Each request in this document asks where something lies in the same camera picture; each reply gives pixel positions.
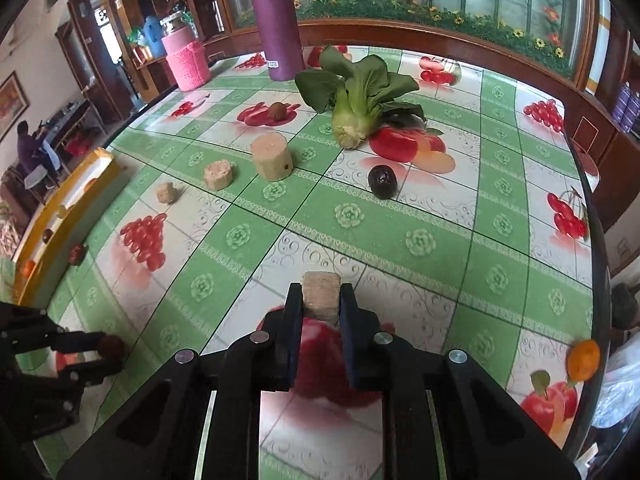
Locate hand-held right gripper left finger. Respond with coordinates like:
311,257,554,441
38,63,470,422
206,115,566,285
55,282,305,480

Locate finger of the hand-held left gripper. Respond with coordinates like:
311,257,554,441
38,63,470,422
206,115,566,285
0,302,108,358
0,358,125,443

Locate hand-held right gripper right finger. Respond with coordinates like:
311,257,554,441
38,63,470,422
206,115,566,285
339,282,583,480

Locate dark maroon jujube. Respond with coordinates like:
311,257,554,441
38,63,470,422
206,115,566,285
97,335,126,360

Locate yellow-taped white foam box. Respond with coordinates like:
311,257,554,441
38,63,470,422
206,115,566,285
10,147,126,306

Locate green fruit-print tablecloth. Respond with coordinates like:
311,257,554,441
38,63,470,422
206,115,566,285
10,45,608,480

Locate small dark plum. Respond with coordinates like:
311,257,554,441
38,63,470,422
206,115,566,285
368,165,397,198

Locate medium tan cork block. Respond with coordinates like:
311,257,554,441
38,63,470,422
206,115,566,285
203,160,235,191

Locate large tan cork block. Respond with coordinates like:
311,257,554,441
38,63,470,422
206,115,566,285
250,134,294,181

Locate green bok choy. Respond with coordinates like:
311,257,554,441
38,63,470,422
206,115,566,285
295,45,426,150

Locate wooden sideboard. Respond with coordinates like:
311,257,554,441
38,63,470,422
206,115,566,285
65,0,261,116

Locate white plastic bag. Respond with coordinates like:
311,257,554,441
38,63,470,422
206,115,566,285
592,330,640,428

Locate dark round object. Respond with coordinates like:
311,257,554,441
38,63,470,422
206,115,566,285
611,283,639,331

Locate pink knit-sleeved bottle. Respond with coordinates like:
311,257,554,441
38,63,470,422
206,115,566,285
161,12,212,92

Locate blue plastic jug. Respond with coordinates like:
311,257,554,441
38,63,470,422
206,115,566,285
144,16,166,58

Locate wooden side cabinet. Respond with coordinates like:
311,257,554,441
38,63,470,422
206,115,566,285
570,60,640,241

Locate purple thermos bottle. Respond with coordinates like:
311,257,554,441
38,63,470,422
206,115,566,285
248,0,305,82

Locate purple cans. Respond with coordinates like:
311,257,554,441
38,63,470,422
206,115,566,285
612,82,640,133

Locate framed wall picture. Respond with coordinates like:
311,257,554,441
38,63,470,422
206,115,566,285
0,71,31,142

